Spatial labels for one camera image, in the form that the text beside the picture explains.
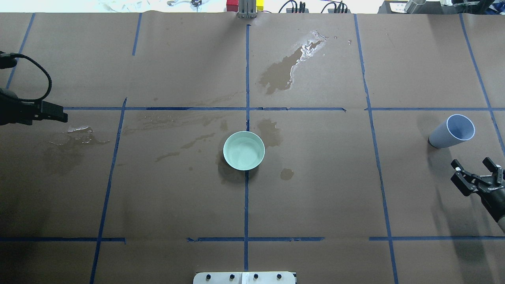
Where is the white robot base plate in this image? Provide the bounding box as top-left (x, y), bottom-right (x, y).
top-left (193, 271), bottom-right (298, 284)

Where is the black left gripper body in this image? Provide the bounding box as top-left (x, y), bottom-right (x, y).
top-left (0, 88), bottom-right (42, 126)

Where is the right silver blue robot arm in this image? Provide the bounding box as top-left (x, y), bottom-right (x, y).
top-left (451, 157), bottom-right (505, 232)

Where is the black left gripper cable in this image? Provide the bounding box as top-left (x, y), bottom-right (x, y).
top-left (0, 51), bottom-right (53, 102)

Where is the aluminium frame post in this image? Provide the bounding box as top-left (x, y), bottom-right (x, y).
top-left (237, 0), bottom-right (258, 19)

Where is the light blue plastic cup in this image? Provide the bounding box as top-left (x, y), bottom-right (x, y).
top-left (428, 114), bottom-right (475, 149)

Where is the red cube block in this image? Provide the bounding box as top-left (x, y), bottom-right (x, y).
top-left (226, 0), bottom-right (239, 12)

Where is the silver metal cylinder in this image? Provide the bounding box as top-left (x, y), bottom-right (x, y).
top-left (404, 0), bottom-right (426, 14)

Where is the black power strip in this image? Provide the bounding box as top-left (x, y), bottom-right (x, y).
top-left (282, 0), bottom-right (309, 14)
top-left (324, 1), bottom-right (349, 14)

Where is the yellow cube block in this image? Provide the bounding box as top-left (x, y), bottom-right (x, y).
top-left (256, 0), bottom-right (265, 11)

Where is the mint green bowl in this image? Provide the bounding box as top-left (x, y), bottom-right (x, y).
top-left (223, 131), bottom-right (266, 171)

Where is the brown paper table cover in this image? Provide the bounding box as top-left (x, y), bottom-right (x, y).
top-left (1, 11), bottom-right (504, 284)

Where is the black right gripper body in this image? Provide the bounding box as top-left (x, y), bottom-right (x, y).
top-left (472, 174), bottom-right (505, 223)

